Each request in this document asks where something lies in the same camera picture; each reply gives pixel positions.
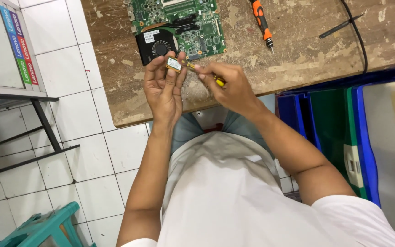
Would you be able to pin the person's right hand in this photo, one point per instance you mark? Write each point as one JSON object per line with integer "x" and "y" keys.
{"x": 233, "y": 87}

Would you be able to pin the person's left hand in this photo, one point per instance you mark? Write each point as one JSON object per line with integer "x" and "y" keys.
{"x": 163, "y": 99}

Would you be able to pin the person's right fingers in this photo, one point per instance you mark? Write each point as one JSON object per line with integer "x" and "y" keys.
{"x": 207, "y": 70}

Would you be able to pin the green laptop motherboard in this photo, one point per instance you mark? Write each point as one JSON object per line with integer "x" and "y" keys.
{"x": 197, "y": 24}

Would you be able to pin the black cooling fan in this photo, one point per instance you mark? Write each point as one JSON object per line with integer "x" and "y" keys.
{"x": 156, "y": 46}

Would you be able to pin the red stool seat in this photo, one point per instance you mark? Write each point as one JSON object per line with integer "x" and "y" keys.
{"x": 214, "y": 127}

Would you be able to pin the person's blue jeans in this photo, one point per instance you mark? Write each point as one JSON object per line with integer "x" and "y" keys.
{"x": 187, "y": 128}

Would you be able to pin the orange and black screwdriver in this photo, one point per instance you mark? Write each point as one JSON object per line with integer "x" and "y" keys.
{"x": 262, "y": 22}

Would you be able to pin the dark blue plastic crate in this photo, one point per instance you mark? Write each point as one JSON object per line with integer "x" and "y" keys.
{"x": 288, "y": 113}

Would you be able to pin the person's white shirt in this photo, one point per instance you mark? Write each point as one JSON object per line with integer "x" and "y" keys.
{"x": 231, "y": 195}

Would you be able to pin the green plastic crate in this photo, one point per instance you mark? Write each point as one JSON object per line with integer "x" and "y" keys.
{"x": 331, "y": 133}

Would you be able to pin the black tweezers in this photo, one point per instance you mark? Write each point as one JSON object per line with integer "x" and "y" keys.
{"x": 341, "y": 25}

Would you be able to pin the large blue plastic crate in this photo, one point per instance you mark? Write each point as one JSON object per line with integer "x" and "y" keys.
{"x": 365, "y": 144}

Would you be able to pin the grey flat panel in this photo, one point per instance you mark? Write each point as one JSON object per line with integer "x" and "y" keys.
{"x": 394, "y": 154}

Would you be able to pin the teal plastic stool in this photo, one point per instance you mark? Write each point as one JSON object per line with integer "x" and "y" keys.
{"x": 43, "y": 228}

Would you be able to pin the glass display cabinet metal frame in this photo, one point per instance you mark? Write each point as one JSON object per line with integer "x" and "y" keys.
{"x": 15, "y": 51}

